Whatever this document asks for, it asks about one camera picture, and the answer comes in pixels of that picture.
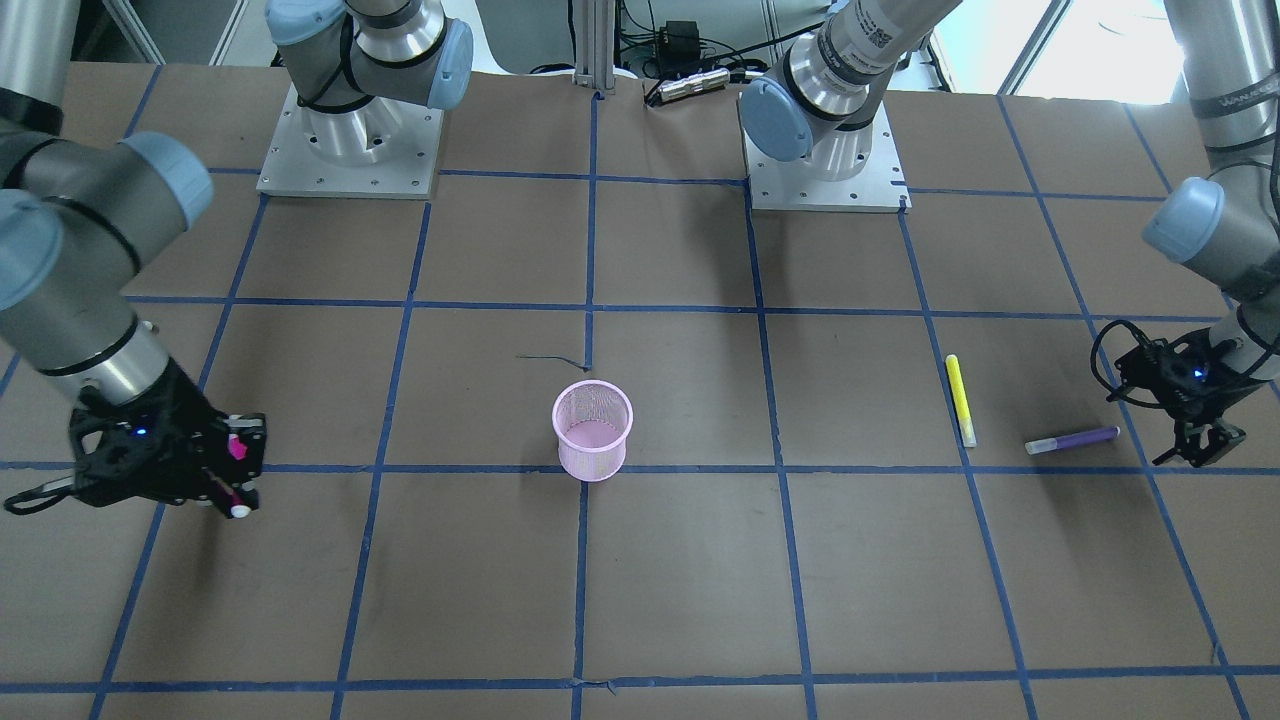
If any black power adapter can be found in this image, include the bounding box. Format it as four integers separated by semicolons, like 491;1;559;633
657;20;701;65

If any aluminium frame post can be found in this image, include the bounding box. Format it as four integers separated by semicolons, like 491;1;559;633
570;0;617;99

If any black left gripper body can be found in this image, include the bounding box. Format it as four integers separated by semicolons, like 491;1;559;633
1112;331;1263;421

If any yellow highlighter pen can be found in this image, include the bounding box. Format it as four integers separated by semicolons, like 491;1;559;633
943;354;978;448

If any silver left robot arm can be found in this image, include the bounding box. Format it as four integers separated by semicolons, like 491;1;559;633
740;1;1277;468

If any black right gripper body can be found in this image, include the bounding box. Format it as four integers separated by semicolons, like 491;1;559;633
68;361;268;509

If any pink marker pen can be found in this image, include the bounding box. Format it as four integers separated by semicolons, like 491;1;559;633
205;433;251;519

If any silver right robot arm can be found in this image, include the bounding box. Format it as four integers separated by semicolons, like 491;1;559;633
3;1;474;519

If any purple marker pen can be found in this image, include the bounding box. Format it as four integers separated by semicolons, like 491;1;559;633
1024;425;1121;456

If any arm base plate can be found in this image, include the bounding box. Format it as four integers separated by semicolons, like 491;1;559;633
256;88;445;201
742;97;913;213

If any pink mesh cup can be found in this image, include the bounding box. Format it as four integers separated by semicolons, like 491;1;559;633
550;379;635;483

